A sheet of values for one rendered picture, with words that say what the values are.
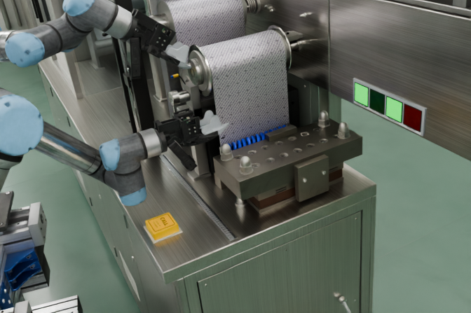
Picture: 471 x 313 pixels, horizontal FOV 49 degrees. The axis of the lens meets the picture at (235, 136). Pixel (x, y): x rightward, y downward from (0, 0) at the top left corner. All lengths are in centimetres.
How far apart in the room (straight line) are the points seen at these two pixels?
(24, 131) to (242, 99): 61
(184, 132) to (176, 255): 32
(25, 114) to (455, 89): 89
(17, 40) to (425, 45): 90
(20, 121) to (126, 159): 32
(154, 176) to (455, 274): 154
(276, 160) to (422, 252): 145
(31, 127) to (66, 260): 182
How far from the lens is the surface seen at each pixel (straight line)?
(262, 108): 150
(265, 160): 139
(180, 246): 134
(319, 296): 164
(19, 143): 115
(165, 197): 154
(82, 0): 128
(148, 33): 136
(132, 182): 138
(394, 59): 127
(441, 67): 117
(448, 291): 254
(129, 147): 134
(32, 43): 126
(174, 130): 139
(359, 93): 138
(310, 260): 152
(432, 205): 304
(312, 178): 142
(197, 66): 140
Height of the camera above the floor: 173
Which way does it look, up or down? 27 degrees down
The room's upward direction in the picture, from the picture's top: 6 degrees counter-clockwise
